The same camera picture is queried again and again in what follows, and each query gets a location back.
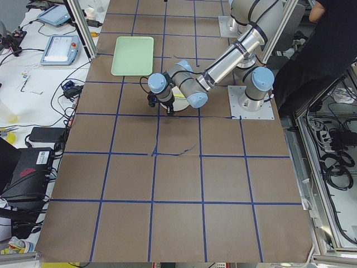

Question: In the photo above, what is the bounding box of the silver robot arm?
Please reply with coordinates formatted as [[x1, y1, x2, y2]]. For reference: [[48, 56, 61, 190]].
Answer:
[[230, 0, 283, 39], [147, 25, 274, 116]]

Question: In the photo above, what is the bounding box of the mint green tray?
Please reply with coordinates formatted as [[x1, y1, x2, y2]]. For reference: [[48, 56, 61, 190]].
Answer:
[[111, 36, 154, 76]]

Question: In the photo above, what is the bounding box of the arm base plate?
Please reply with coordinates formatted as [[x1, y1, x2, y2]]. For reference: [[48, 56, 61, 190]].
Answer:
[[228, 85, 274, 120], [218, 16, 239, 38]]

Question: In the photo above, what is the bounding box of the white round plate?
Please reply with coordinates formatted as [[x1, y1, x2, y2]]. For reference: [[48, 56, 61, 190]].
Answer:
[[172, 86, 189, 112]]

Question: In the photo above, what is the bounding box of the aluminium frame post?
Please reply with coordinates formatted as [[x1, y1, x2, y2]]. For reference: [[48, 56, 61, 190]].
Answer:
[[63, 0, 98, 59]]

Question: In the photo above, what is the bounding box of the person in black clothes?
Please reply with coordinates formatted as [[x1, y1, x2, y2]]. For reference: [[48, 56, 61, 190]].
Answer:
[[273, 0, 356, 118]]

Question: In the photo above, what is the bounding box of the black power adapter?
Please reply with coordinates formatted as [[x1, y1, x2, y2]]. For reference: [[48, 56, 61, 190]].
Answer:
[[28, 127, 65, 143]]

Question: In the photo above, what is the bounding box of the blue teach pendant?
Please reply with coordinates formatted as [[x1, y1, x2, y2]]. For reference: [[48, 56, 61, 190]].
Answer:
[[37, 5, 70, 27], [40, 35, 80, 65]]

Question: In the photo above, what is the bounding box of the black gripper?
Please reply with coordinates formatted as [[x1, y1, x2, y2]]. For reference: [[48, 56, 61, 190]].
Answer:
[[147, 93, 175, 116]]

